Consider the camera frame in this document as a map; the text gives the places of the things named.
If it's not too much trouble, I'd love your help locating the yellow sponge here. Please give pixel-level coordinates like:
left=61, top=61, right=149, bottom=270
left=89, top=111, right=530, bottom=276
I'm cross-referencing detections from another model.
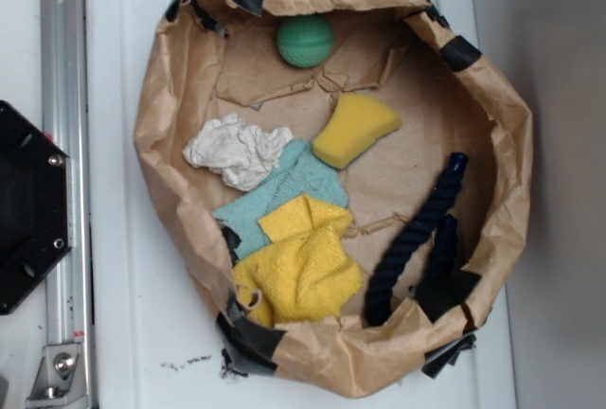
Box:
left=312, top=93, right=402, bottom=169

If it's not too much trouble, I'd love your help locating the light blue towel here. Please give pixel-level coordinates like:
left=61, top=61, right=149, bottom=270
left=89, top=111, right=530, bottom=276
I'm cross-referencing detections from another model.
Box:
left=213, top=139, right=348, bottom=263

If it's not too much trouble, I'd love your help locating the brown paper bag bin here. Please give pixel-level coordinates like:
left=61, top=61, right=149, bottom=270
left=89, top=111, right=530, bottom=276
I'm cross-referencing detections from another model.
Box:
left=134, top=0, right=532, bottom=398

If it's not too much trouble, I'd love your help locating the crumpled white cloth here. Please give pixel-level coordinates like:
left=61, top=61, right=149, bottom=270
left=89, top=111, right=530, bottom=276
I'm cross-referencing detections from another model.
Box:
left=183, top=113, right=294, bottom=191

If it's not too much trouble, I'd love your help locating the yellow microfiber cloth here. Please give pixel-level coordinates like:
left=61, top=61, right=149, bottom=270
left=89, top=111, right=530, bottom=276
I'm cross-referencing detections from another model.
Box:
left=234, top=195, right=364, bottom=328

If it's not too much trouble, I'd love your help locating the green rubber ball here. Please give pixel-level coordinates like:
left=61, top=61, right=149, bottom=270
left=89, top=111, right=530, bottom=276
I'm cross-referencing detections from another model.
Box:
left=276, top=14, right=334, bottom=68

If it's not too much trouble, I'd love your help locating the white tray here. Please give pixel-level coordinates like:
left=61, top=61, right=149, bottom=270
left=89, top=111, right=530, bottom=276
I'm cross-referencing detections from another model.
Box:
left=86, top=0, right=516, bottom=408

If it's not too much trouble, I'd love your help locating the dark blue rope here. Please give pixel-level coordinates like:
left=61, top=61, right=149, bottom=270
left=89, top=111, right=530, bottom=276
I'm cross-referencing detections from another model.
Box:
left=363, top=151, right=470, bottom=328

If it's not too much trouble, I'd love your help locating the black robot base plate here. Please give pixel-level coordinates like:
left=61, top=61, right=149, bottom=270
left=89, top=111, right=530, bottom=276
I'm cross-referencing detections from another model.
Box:
left=0, top=101, right=71, bottom=315

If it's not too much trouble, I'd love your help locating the metal corner bracket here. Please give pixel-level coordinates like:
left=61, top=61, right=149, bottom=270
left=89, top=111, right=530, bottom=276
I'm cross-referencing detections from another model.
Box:
left=26, top=343, right=90, bottom=408

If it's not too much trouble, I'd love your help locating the aluminium extrusion rail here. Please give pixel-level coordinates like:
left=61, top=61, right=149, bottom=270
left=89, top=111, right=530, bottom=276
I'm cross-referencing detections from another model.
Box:
left=41, top=0, right=98, bottom=408

